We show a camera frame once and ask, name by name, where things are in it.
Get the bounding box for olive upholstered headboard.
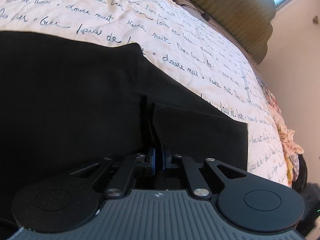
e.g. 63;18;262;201
159;0;277;65

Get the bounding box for thin black cable with switch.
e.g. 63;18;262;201
172;0;212;22

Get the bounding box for dark cloth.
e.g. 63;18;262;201
292;154;320;230

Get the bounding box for black pants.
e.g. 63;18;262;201
0;31;249;233

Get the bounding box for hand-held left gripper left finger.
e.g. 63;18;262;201
69;148;157;198

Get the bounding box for white script printed blanket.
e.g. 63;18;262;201
0;0;292;188

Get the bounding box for floral patterned cloth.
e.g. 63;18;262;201
257;79;305;182

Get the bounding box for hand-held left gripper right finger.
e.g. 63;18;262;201
162;146;253;201

